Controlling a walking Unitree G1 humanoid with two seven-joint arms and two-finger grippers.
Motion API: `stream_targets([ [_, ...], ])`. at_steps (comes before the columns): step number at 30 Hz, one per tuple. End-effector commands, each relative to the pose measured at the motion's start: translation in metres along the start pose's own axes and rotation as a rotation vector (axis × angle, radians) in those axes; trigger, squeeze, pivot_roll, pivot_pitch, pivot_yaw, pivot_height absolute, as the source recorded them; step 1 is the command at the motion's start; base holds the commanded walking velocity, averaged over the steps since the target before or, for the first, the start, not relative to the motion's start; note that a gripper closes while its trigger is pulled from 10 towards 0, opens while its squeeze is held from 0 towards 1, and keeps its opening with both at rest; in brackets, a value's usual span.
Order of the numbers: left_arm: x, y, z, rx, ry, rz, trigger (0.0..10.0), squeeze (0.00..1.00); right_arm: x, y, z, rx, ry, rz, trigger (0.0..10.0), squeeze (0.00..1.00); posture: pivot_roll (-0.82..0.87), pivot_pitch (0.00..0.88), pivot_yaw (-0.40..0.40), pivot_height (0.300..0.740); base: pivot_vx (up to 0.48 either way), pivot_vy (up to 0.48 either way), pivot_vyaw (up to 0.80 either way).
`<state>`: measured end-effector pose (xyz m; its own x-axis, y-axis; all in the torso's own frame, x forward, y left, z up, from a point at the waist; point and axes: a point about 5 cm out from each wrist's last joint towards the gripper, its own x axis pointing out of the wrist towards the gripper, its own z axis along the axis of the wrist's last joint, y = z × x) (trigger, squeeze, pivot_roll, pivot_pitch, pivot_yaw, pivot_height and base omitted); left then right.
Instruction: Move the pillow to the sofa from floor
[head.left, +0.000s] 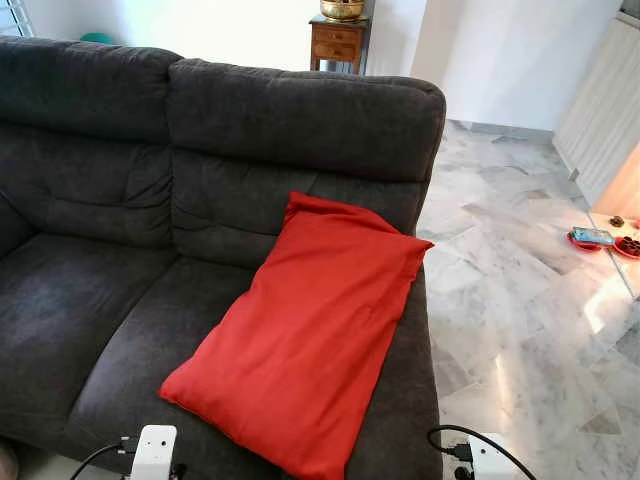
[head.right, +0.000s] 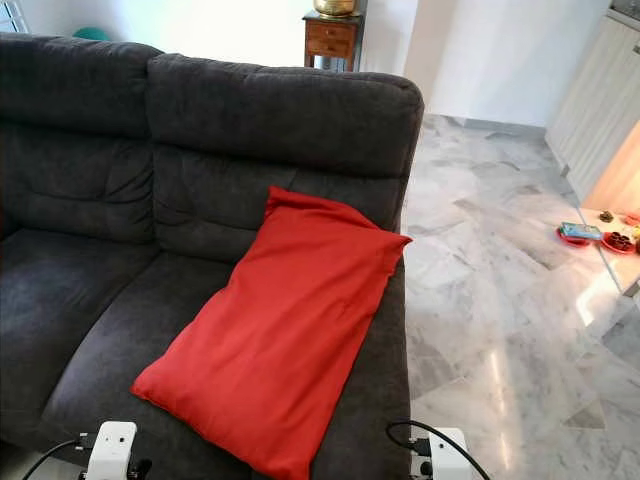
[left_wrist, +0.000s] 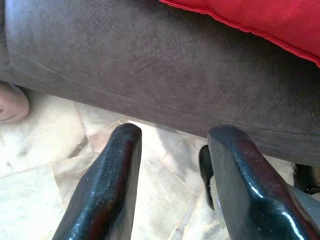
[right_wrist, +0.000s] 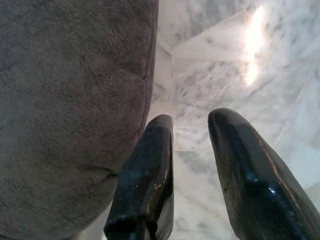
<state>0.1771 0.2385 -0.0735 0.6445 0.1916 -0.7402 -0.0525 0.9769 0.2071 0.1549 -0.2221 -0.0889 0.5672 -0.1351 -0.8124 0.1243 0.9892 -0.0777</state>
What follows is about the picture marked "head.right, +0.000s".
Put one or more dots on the dark grey fabric sofa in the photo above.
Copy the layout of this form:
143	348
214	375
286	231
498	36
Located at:
90	290

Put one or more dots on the red pillow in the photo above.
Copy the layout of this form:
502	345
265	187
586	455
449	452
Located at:
280	330

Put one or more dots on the teal plastic stool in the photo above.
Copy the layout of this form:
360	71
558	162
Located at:
90	33

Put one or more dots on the brown wooden side table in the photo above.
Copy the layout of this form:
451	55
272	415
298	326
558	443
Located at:
330	38

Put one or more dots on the window with grille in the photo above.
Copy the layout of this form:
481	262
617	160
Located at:
12	15

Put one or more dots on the red plate with blue packet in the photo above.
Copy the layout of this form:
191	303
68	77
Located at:
580	232

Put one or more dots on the brass bowl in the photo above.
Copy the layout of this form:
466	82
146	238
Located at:
335	6

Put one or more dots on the small dark cup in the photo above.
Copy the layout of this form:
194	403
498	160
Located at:
605	214

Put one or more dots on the red plate with dark snacks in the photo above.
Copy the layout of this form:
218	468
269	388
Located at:
620	243

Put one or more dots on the white slatted cabinet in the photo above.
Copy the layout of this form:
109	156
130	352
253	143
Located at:
600	100

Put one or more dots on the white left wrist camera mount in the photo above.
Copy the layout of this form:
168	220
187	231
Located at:
112	448

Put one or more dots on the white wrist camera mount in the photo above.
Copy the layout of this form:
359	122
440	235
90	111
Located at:
112	448
445	455

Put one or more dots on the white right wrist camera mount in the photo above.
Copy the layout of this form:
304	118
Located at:
445	455

